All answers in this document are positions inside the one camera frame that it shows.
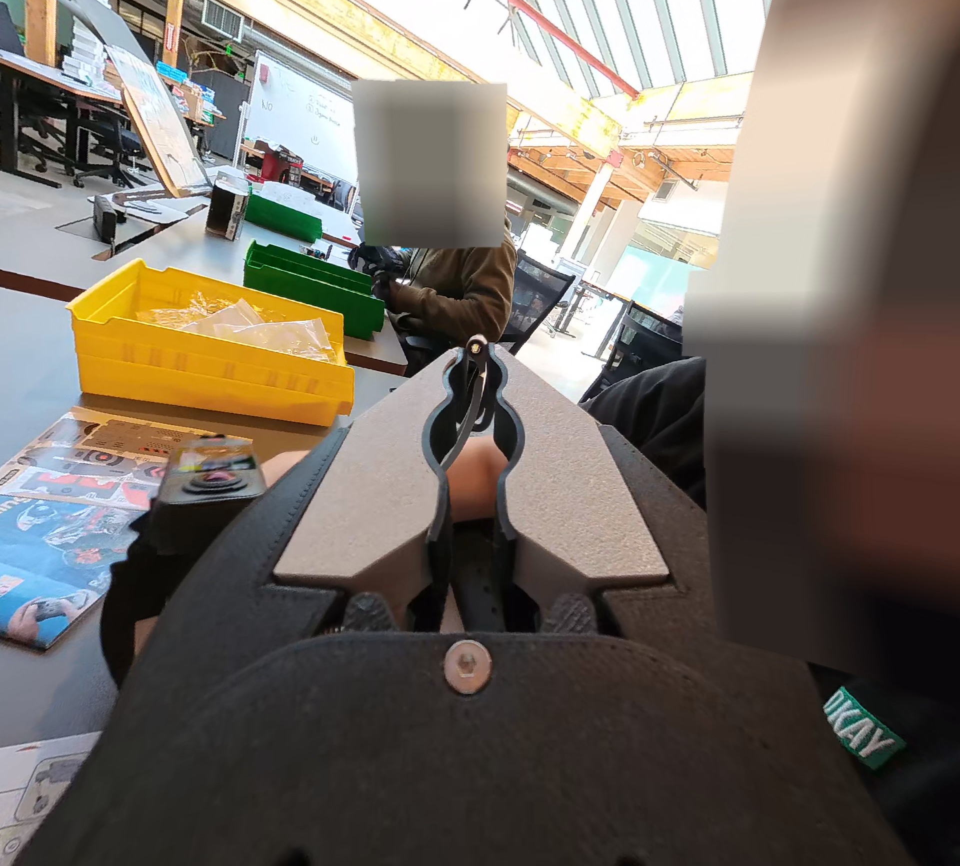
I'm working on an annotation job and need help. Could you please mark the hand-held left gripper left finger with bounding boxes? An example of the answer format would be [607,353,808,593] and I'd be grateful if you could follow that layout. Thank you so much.
[273,347,471,631]

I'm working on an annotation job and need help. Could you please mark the dark open box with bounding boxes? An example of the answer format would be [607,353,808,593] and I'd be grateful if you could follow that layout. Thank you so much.
[204,176,251,242]

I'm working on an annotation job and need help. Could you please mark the whiteboard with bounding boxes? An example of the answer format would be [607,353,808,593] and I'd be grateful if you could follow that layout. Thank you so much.
[236,50,361,185]

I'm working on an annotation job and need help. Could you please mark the pile of clear plastic bags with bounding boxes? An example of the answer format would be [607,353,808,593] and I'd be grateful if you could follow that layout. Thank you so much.
[138,290,339,363]

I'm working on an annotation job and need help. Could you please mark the thin black toy part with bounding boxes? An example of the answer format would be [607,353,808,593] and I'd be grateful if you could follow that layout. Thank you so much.
[438,334,500,477]

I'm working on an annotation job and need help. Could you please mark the stack of white boxes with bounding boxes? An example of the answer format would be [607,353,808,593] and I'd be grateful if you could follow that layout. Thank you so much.
[60,19,106,87]

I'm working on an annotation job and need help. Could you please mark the grey desk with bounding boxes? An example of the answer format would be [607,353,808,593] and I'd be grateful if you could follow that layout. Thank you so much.
[0,285,410,751]
[0,165,410,378]

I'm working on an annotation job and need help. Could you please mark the tilted wooden board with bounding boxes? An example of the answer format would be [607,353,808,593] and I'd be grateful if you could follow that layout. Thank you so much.
[105,45,215,200]

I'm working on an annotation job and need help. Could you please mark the black mesh office chair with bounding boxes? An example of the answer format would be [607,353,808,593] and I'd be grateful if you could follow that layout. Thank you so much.
[581,300,685,402]
[498,251,577,357]

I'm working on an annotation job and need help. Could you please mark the blue instruction booklet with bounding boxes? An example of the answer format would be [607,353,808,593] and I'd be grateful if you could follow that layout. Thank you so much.
[0,493,151,651]

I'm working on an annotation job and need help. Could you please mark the white building instruction sheet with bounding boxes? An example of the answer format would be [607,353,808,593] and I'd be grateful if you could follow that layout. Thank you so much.
[0,731,102,860]

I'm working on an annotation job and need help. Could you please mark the large green plastic bin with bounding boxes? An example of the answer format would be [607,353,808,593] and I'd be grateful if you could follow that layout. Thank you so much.
[242,240,387,342]

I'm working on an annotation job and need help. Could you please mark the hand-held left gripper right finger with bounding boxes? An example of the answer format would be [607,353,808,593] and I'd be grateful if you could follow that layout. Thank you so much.
[480,347,671,631]

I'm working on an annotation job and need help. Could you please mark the background black-legged desk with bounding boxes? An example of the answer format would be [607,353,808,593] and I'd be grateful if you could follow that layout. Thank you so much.
[0,49,125,188]

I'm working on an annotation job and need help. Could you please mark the small green plastic bin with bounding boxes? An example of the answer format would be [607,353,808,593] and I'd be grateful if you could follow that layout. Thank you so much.
[246,190,325,245]

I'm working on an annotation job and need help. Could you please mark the grey tilted panel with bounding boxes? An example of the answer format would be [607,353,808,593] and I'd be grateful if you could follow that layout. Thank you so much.
[52,0,155,68]

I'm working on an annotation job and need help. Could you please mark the yellow plastic bin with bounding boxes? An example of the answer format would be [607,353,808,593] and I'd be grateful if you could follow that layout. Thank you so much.
[66,257,356,427]

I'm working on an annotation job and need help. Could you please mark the white wall vent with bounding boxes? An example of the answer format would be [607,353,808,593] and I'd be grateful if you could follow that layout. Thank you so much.
[201,0,246,44]

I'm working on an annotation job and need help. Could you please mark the printed sticker sheet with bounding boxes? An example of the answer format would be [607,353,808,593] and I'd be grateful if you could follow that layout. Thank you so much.
[0,407,254,511]

